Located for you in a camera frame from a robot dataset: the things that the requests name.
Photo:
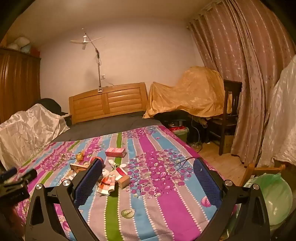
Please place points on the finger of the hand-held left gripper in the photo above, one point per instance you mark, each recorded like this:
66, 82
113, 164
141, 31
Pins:
29, 175
8, 173

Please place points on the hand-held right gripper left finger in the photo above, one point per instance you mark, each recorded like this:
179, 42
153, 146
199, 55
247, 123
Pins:
89, 183

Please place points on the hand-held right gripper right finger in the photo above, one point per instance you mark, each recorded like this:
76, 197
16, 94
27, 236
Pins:
207, 183

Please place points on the trash bin with green liner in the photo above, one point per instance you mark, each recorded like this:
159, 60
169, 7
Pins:
270, 199

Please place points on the red white patterned packet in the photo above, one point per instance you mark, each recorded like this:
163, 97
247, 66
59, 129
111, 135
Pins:
106, 185

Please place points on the flat wooden box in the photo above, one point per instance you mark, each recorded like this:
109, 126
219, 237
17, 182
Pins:
78, 167

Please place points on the crumpled white tissue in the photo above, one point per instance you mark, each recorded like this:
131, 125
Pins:
106, 173

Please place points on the red round lid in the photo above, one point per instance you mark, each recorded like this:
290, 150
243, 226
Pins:
98, 159

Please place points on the red and white carton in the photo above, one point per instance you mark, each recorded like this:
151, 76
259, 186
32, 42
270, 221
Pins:
120, 172

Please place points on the brown cardboard box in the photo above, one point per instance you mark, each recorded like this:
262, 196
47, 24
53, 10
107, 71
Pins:
124, 181

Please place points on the white round cap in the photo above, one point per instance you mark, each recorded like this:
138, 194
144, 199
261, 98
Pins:
123, 166

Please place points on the pink tissue box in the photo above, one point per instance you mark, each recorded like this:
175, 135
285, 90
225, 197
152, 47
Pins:
115, 152

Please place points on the cardboard box under chair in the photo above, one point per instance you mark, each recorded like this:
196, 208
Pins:
228, 143

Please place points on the small white satin cover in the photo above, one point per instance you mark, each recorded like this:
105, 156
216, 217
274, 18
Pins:
27, 129

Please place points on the floral striped bed sheet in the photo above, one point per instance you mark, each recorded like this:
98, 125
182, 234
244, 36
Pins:
161, 185

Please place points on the grey mattress cover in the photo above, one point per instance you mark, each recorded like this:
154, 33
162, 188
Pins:
104, 129

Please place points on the green plastic bucket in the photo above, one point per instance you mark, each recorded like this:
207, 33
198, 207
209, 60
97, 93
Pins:
180, 134

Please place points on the light wooden chair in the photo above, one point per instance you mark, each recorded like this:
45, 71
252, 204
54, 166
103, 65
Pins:
263, 170

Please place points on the dark wooden chair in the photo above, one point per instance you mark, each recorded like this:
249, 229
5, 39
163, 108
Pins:
227, 120

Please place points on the black cloth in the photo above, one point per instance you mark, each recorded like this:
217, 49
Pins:
50, 105

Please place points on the wooden headboard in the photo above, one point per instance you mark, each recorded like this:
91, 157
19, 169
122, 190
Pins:
108, 102

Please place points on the brown wooden wardrobe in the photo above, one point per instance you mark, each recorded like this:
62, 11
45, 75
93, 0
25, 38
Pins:
18, 83

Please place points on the yellow cloth cover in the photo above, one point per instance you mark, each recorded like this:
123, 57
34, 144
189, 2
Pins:
192, 92

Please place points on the large white satin cover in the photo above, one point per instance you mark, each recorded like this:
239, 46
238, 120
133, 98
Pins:
284, 115

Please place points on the metal stand pole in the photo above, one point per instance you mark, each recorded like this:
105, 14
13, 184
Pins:
99, 69

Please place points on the beige patterned curtain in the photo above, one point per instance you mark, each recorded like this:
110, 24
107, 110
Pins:
245, 69

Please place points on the red storage box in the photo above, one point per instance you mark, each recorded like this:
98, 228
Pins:
35, 52

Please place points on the white bag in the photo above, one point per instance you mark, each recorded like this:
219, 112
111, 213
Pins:
18, 42

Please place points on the white ceiling fan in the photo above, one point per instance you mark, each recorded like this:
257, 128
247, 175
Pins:
84, 41

